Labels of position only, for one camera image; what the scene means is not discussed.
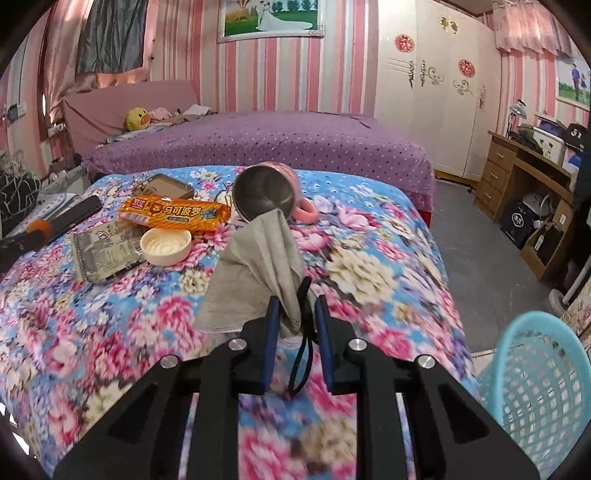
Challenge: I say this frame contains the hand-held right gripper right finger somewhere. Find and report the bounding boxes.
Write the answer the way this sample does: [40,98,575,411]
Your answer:
[314,295,541,480]

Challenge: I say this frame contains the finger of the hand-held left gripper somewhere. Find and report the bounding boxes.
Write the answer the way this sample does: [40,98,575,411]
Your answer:
[0,231,49,274]

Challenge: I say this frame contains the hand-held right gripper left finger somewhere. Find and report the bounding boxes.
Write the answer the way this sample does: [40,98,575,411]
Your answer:
[53,295,280,480]

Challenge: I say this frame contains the grey face mask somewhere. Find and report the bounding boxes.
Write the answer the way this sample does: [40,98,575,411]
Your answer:
[195,209,320,398]

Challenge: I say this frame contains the light blue plastic basket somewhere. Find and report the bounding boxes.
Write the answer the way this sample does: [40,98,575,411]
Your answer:
[477,311,591,480]

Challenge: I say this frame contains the black white patterned bag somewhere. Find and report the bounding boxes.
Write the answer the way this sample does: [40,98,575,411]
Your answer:
[0,172,41,237]

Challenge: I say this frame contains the dotted cloth side table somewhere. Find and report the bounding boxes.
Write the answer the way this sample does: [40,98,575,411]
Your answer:
[9,191,80,232]

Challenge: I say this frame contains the black clasp wallet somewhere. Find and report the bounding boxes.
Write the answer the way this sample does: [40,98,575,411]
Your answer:
[45,195,103,241]

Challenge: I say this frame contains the grey-green foil packet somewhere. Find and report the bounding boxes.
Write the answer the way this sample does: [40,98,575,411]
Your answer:
[71,225,147,284]

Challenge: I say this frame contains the floral blanket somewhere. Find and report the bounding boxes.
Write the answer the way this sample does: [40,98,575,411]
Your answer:
[0,166,474,480]

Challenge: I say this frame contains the white round lid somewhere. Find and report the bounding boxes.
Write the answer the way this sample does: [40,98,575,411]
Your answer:
[139,228,193,267]

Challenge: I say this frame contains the pink steel-lined mug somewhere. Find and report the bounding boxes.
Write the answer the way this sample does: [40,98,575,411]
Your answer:
[232,161,320,225]

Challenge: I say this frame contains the orange snack packet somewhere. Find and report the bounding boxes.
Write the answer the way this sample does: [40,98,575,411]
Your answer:
[117,194,232,234]

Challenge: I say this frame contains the brown phone case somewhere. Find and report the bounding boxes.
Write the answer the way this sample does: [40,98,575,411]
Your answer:
[132,174,196,200]

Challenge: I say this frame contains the pink headboard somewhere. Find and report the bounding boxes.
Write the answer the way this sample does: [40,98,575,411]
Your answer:
[61,80,200,154]

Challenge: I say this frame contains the yellow duck plush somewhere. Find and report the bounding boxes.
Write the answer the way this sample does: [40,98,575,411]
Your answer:
[125,107,153,132]

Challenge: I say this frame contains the purple dotted bed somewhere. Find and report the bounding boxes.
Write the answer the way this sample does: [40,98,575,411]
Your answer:
[82,110,437,214]

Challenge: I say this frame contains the pink shiny curtain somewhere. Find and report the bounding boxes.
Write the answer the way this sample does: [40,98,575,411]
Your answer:
[44,0,100,118]

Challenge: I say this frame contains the clothes pile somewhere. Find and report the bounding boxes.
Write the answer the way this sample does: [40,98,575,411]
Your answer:
[150,104,214,123]

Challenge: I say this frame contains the black box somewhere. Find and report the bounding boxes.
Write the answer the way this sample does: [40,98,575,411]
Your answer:
[501,198,539,251]

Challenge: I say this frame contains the grey curtain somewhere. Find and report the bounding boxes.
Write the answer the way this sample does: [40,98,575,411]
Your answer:
[75,0,149,75]

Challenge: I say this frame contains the wooden desk with drawers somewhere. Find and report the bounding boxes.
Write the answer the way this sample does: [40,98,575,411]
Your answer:
[475,130,579,283]

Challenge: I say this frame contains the cardboard box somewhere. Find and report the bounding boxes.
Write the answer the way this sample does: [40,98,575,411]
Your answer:
[521,203,574,269]

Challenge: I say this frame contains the white fan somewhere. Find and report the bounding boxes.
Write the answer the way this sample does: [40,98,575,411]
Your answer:
[531,193,556,232]

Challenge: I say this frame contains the white wardrobe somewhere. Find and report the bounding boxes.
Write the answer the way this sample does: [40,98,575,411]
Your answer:
[373,0,502,182]

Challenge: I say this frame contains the desk lamp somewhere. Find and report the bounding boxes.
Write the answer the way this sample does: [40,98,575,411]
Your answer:
[507,99,530,140]

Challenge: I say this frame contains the white storage box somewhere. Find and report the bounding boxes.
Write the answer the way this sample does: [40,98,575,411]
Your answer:
[533,124,567,161]

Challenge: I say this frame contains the framed wedding poster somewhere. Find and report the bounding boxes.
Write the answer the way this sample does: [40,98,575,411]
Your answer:
[217,0,327,44]

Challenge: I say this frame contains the couple photo poster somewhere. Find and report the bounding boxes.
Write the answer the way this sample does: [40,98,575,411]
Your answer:
[555,54,591,112]

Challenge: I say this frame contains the pink valance curtain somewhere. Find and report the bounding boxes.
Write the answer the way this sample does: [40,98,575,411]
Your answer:
[491,0,574,57]

